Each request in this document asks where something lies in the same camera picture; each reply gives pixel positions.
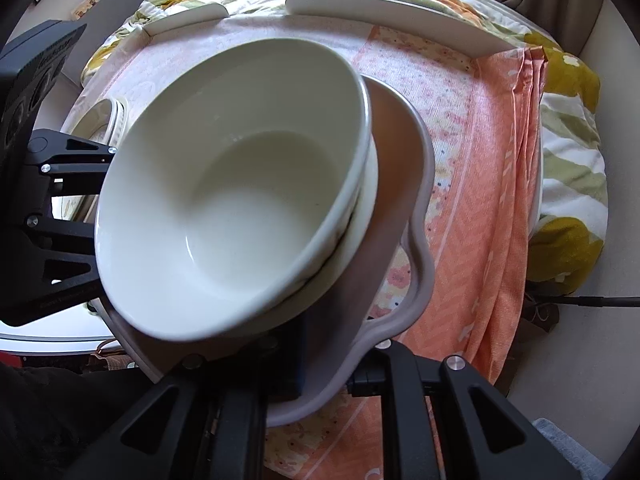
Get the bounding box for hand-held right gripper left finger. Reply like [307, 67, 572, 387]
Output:
[65, 317, 310, 480]

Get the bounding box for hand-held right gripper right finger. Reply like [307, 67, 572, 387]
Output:
[347, 340, 583, 480]

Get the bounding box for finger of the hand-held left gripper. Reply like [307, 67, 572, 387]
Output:
[30, 129, 121, 197]
[0, 215, 104, 327]

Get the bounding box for large white plate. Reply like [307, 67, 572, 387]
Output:
[60, 97, 133, 223]

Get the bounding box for white bowl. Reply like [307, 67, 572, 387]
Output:
[270, 135, 380, 311]
[94, 37, 373, 343]

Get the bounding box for pinkish grey tray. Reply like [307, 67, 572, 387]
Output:
[107, 74, 437, 428]

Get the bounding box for white tray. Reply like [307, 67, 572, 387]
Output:
[144, 0, 546, 226]

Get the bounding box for person's left forearm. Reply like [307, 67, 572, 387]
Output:
[0, 357, 166, 480]

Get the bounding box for brown patterned cloth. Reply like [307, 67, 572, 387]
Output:
[85, 341, 141, 370]

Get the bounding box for grey-blue rug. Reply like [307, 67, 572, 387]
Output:
[532, 417, 613, 480]

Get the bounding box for orange patterned cloth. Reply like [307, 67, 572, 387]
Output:
[100, 12, 543, 480]

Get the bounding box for floral blanket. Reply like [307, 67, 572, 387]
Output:
[80, 0, 608, 296]

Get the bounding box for thick black cable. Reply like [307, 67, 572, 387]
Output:
[530, 296, 640, 309]

